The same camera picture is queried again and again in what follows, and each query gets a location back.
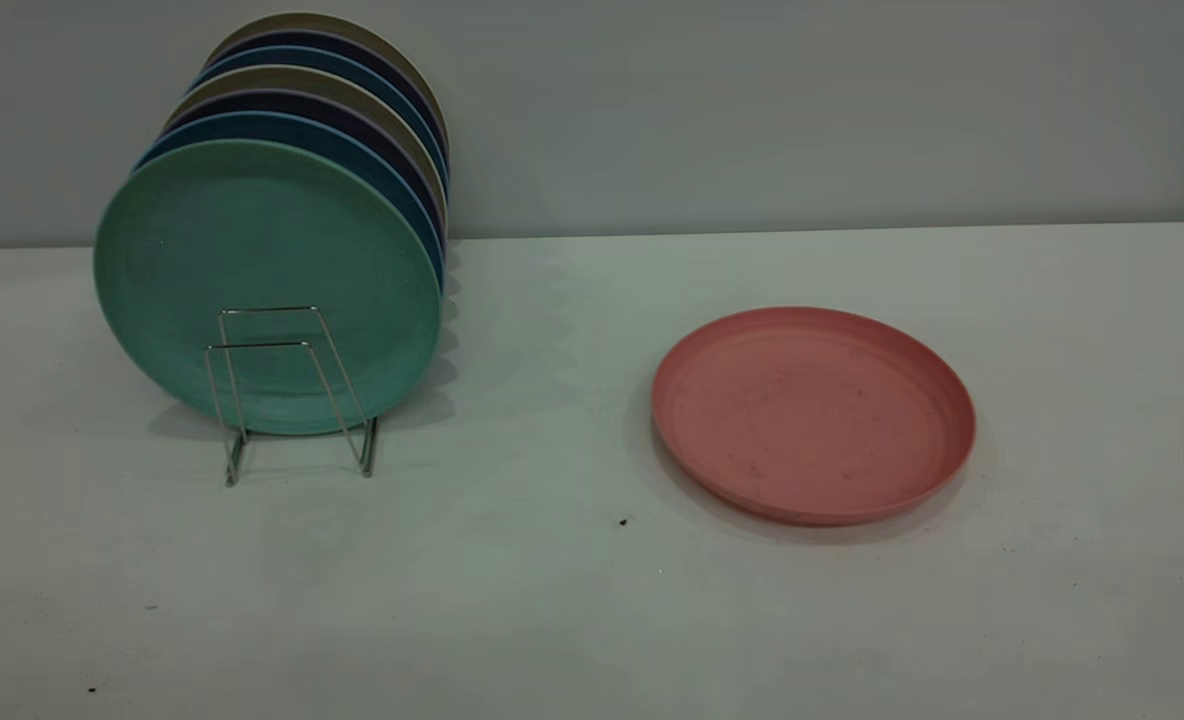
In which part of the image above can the pink round plate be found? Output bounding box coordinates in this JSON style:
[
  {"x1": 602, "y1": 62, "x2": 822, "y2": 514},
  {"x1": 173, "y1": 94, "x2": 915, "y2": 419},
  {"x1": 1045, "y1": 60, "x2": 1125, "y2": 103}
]
[{"x1": 651, "y1": 306, "x2": 977, "y2": 527}]

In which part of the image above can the green round plate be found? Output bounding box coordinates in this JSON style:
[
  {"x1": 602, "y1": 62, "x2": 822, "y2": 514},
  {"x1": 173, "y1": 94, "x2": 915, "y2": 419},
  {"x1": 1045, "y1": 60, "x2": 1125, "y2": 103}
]
[{"x1": 93, "y1": 138, "x2": 443, "y2": 437}]

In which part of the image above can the blue round plate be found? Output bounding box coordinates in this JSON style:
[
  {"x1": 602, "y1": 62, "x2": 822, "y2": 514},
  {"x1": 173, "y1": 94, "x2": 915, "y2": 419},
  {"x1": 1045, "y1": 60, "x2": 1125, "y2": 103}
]
[
  {"x1": 192, "y1": 45, "x2": 450, "y2": 187},
  {"x1": 135, "y1": 110, "x2": 446, "y2": 293}
]

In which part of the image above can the dark navy round plate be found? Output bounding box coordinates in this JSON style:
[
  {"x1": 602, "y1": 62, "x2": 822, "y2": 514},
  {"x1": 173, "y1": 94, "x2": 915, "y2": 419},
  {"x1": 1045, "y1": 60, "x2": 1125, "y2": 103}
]
[
  {"x1": 209, "y1": 30, "x2": 450, "y2": 161},
  {"x1": 164, "y1": 88, "x2": 447, "y2": 243}
]

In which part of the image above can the beige round plate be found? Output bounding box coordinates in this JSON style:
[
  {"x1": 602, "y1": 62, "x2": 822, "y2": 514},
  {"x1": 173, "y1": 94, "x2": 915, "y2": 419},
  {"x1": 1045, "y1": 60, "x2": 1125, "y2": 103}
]
[
  {"x1": 166, "y1": 65, "x2": 449, "y2": 217},
  {"x1": 204, "y1": 12, "x2": 450, "y2": 141}
]

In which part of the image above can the metal wire plate rack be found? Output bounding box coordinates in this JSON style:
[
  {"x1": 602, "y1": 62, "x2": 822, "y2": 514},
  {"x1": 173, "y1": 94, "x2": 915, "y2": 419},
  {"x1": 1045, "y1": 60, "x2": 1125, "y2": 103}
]
[{"x1": 204, "y1": 306, "x2": 381, "y2": 489}]

